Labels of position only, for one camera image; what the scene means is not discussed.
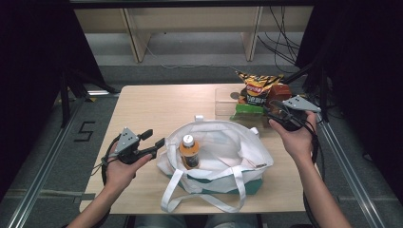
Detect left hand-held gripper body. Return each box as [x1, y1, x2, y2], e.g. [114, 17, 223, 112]
[108, 126, 154, 165]

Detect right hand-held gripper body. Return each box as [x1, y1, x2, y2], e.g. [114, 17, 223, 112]
[269, 94, 322, 132]

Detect red snack packet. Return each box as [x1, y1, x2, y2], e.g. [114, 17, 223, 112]
[265, 83, 294, 112]

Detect green snack packet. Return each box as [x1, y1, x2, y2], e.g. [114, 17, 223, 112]
[229, 102, 267, 121]

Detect yellow black chip bag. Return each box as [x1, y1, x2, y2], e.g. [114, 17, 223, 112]
[235, 70, 285, 107]

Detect clear acrylic box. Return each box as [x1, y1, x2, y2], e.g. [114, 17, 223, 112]
[214, 87, 283, 124]

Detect white green orange tote bag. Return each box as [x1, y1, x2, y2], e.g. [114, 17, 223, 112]
[156, 115, 276, 214]

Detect person's right hand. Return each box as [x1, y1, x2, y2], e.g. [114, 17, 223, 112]
[268, 110, 318, 164]

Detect person's left hand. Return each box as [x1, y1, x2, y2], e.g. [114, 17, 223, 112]
[104, 142, 154, 195]

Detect orange drink bottle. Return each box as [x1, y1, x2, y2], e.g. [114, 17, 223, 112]
[178, 134, 201, 171]

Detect person's left leg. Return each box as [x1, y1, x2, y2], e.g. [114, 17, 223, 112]
[135, 214, 188, 228]

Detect person's leg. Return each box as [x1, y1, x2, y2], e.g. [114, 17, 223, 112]
[206, 214, 264, 228]
[135, 214, 188, 228]

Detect black curtain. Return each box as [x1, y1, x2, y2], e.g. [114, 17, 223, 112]
[0, 0, 106, 202]
[295, 0, 403, 203]

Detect person's right leg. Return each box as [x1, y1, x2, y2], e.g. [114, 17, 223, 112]
[206, 214, 264, 228]

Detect beige wooden desk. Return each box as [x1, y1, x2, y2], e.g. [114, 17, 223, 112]
[73, 5, 315, 64]

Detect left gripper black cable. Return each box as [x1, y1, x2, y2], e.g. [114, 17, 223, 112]
[90, 134, 124, 187]

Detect bundle of black cables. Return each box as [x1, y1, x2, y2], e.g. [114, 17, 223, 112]
[256, 6, 302, 74]

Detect metal floor rail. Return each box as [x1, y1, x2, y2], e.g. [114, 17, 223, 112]
[6, 94, 89, 228]
[317, 112, 388, 228]

